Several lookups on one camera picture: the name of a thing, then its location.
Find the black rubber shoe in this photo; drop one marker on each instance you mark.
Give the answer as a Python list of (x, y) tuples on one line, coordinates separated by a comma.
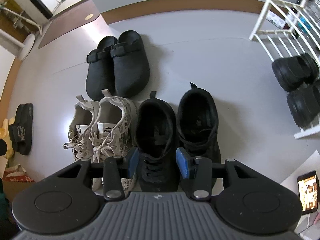
[(304, 104), (292, 72)]

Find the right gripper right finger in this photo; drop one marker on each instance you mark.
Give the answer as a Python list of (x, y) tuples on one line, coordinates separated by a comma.
[(196, 175)]

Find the smartphone with lit screen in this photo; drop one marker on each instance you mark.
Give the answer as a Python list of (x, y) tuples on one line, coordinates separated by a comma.
[(308, 192)]

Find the brown door mat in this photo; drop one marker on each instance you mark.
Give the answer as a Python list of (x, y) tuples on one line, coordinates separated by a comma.
[(76, 17)]

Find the black rubber shoe right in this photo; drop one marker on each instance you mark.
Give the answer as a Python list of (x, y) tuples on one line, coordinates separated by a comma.
[(304, 104)]

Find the black clog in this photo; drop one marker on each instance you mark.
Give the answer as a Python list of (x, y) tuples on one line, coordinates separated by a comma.
[(100, 75), (131, 66)]

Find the beige patterned sneaker right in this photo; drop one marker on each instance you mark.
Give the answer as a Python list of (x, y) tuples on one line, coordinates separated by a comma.
[(112, 132)]

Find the black rubber shoe left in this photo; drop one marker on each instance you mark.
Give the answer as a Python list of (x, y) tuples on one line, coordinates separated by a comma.
[(292, 72)]

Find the black sneaker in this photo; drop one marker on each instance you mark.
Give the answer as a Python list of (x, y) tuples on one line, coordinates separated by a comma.
[(197, 124), (156, 139)]

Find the yellow slipper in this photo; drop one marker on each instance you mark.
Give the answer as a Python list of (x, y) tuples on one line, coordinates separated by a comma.
[(6, 149)]

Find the red white tote bag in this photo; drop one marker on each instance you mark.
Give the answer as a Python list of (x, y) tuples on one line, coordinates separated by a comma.
[(15, 180)]

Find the beige sneaker left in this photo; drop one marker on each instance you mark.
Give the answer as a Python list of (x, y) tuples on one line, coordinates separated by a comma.
[(85, 114)]

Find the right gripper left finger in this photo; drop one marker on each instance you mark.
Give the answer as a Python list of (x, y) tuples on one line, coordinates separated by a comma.
[(117, 168)]

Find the black Bear slipper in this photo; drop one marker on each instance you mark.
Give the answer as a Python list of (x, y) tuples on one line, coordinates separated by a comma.
[(21, 131)]

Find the white shoe rack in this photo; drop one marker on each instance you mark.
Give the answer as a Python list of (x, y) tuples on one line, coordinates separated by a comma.
[(286, 29)]

